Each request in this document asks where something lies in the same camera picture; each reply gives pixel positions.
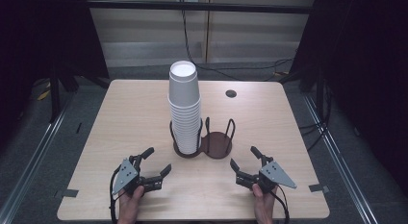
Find stack of white paper cups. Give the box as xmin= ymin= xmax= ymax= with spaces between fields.
xmin=167 ymin=60 xmax=202 ymax=155

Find grey tape strip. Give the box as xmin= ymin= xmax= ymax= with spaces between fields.
xmin=308 ymin=183 xmax=331 ymax=193
xmin=53 ymin=188 xmax=80 ymax=199

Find person's left hand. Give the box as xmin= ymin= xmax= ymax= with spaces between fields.
xmin=117 ymin=185 xmax=145 ymax=219

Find dark brown double cup holder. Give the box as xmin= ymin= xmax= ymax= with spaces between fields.
xmin=168 ymin=116 xmax=237 ymax=160

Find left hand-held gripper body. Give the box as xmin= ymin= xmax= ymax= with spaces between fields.
xmin=112 ymin=154 xmax=165 ymax=196

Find dark curtain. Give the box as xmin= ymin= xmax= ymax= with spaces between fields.
xmin=288 ymin=0 xmax=408 ymax=189
xmin=0 ymin=0 xmax=111 ymax=148

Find yellow floor tape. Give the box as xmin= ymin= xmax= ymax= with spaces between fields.
xmin=36 ymin=88 xmax=52 ymax=102

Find black stand leg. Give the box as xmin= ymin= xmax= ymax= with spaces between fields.
xmin=47 ymin=65 xmax=63 ymax=124

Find person's right hand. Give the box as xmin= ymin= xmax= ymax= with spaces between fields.
xmin=251 ymin=183 xmax=279 ymax=219

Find metal floor rail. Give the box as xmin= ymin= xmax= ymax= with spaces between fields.
xmin=300 ymin=92 xmax=380 ymax=224
xmin=0 ymin=92 xmax=75 ymax=224

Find black horizontal bar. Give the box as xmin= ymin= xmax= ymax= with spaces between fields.
xmin=86 ymin=0 xmax=318 ymax=15

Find black wall cable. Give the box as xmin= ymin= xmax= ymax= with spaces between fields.
xmin=180 ymin=8 xmax=294 ymax=83

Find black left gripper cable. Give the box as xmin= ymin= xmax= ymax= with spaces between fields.
xmin=109 ymin=165 xmax=127 ymax=224

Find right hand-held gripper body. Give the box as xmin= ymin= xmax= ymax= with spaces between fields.
xmin=235 ymin=156 xmax=298 ymax=195

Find black floor cables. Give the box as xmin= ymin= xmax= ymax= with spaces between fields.
xmin=297 ymin=78 xmax=333 ymax=152

